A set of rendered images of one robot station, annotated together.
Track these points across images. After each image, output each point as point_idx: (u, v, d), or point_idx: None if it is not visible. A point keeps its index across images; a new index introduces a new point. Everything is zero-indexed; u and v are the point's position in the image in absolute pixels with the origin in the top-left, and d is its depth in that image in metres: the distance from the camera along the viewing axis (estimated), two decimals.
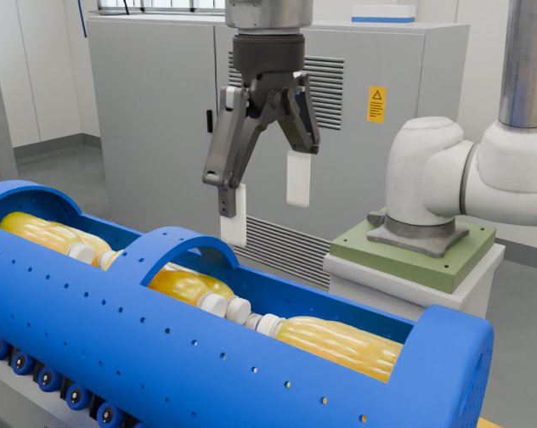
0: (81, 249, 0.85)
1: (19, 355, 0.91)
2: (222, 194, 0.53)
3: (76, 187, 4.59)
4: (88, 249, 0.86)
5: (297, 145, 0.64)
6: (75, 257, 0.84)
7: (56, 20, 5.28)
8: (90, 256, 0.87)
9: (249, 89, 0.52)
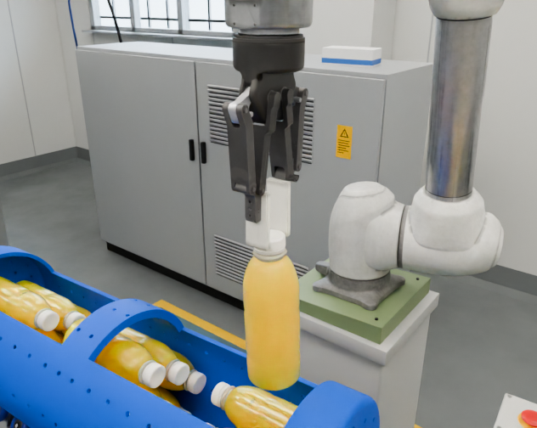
0: (48, 315, 0.99)
1: None
2: (249, 201, 0.57)
3: (69, 202, 4.73)
4: (53, 314, 1.00)
5: (277, 172, 0.61)
6: (42, 323, 0.98)
7: (50, 38, 5.42)
8: (55, 320, 1.01)
9: (248, 96, 0.52)
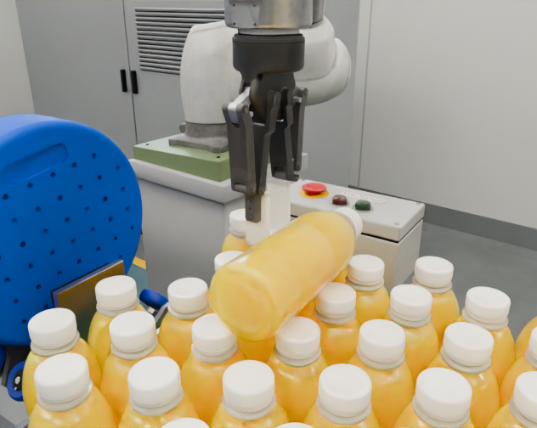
0: None
1: None
2: (248, 201, 0.57)
3: None
4: None
5: (277, 172, 0.61)
6: None
7: (13, 0, 5.35)
8: None
9: (248, 96, 0.52)
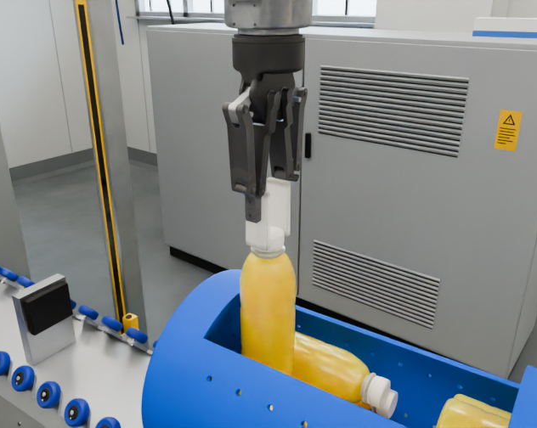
0: None
1: None
2: (249, 201, 0.57)
3: None
4: None
5: (277, 172, 0.61)
6: None
7: None
8: (274, 229, 0.62)
9: (248, 96, 0.52)
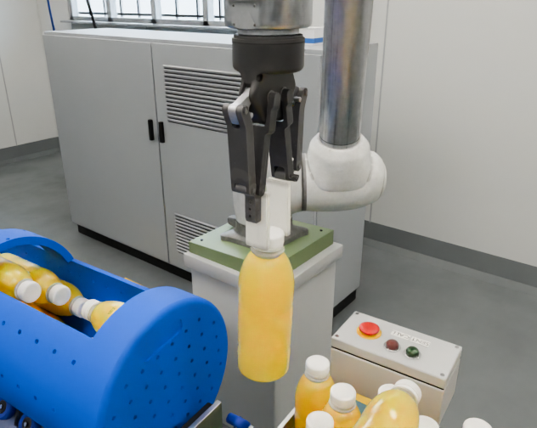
0: None
1: None
2: (248, 201, 0.57)
3: (46, 189, 4.81)
4: None
5: (277, 172, 0.61)
6: None
7: (31, 29, 5.51)
8: (274, 229, 0.62)
9: (248, 97, 0.52)
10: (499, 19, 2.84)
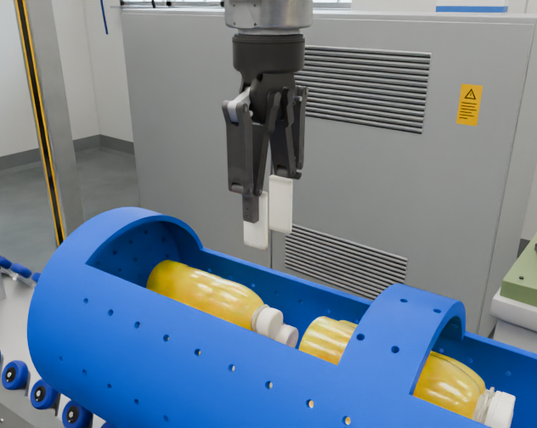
0: None
1: None
2: (245, 201, 0.57)
3: (98, 192, 4.34)
4: None
5: (279, 170, 0.62)
6: None
7: (75, 16, 5.03)
8: None
9: (248, 95, 0.52)
10: None
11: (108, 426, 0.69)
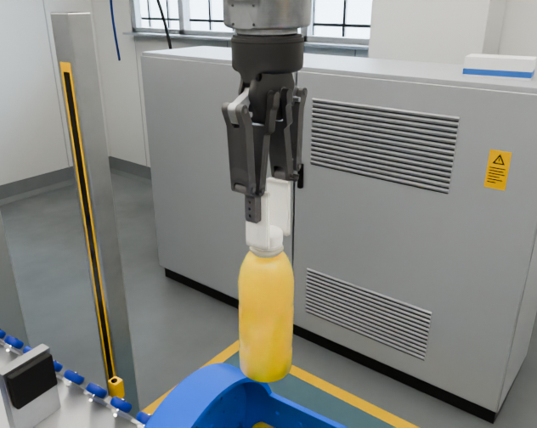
0: None
1: None
2: (248, 201, 0.57)
3: None
4: None
5: (277, 172, 0.61)
6: None
7: None
8: None
9: (248, 96, 0.52)
10: None
11: None
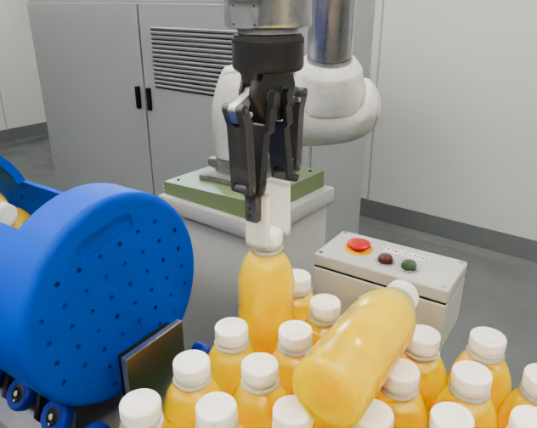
0: (217, 323, 0.60)
1: None
2: (248, 201, 0.57)
3: (35, 171, 4.68)
4: (228, 318, 0.61)
5: (277, 172, 0.61)
6: (216, 332, 0.59)
7: (21, 9, 5.38)
8: (238, 322, 0.61)
9: (248, 96, 0.52)
10: None
11: None
